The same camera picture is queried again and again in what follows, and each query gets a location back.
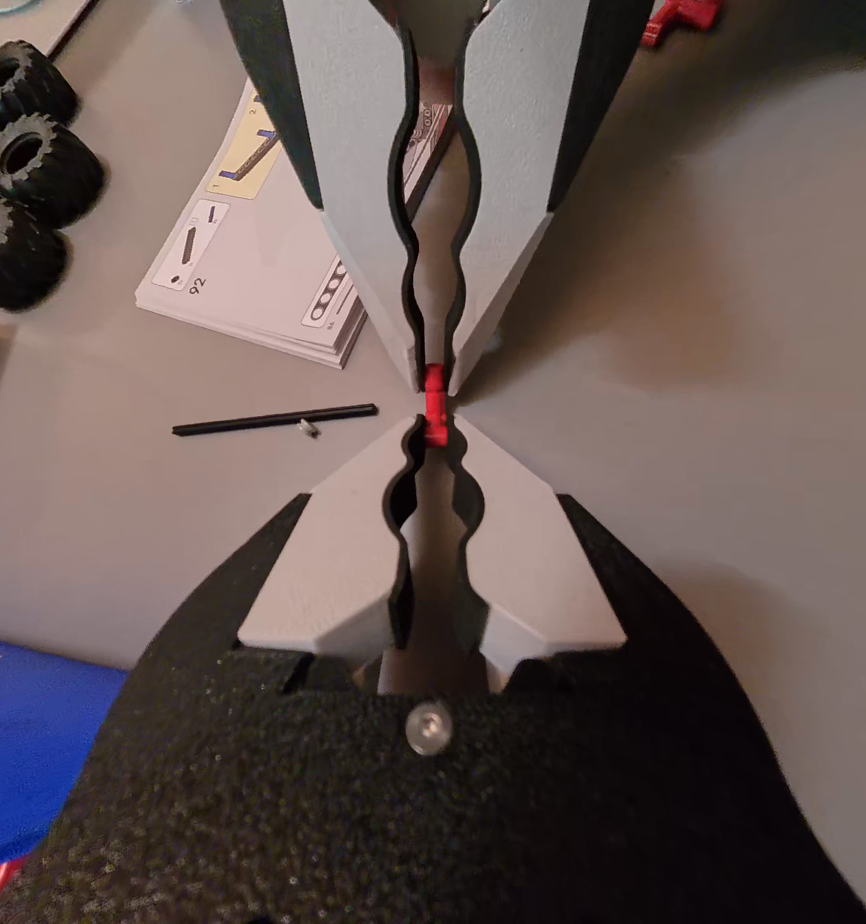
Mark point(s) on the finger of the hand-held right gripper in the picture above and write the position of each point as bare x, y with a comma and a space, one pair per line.
353, 144
519, 144

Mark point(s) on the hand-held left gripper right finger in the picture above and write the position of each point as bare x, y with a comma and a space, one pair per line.
541, 577

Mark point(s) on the instruction booklet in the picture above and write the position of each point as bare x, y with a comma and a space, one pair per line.
245, 274

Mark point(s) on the small grey bushing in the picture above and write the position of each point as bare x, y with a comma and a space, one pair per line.
308, 427

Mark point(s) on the red toy connector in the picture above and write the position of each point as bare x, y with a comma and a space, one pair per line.
682, 18

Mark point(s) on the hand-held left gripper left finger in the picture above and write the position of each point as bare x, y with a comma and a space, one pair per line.
317, 577

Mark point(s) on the black axle rod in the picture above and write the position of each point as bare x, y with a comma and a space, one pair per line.
260, 421

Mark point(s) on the red toy claw piece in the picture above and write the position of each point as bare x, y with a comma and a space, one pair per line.
434, 404

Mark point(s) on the grey desk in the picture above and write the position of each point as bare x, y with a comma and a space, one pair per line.
693, 361

